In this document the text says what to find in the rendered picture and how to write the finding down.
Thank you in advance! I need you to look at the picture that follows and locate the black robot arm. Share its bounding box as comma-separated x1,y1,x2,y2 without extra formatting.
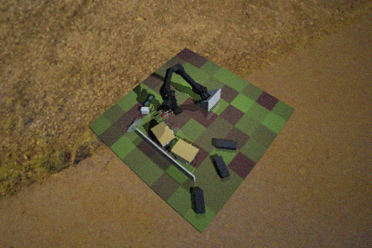
160,63,210,111

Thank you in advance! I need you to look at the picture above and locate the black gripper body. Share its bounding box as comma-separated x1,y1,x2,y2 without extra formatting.
172,100,182,116

